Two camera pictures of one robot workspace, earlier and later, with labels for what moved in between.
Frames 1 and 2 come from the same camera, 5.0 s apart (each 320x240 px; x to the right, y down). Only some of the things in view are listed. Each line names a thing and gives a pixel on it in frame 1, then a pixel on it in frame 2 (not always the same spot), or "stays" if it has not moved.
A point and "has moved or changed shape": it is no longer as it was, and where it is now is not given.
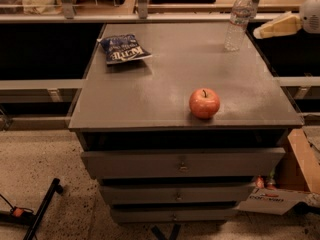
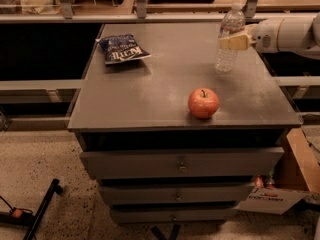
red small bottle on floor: [260, 182] stays
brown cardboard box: [301, 165] stays
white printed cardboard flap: [269, 200] stays
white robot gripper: [310, 15] → [265, 37]
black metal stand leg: [34, 225] stays
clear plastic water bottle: [244, 10] has moved or changed shape
